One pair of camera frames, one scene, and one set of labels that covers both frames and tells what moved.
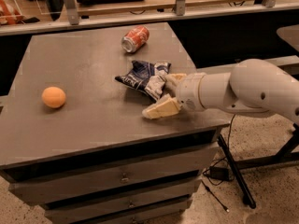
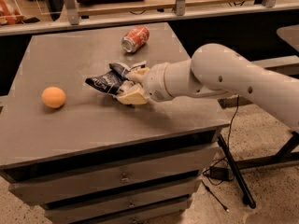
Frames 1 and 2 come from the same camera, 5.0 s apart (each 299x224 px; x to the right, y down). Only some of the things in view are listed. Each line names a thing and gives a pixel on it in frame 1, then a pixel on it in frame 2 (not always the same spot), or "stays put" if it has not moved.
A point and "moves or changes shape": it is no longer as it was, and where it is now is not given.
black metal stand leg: x=235 y=165 stays put
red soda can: x=135 y=39 stays put
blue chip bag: x=149 y=77 moves or changes shape
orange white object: x=8 y=15 stays put
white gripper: x=188 y=91 → x=155 y=82
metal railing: x=269 y=6 stays put
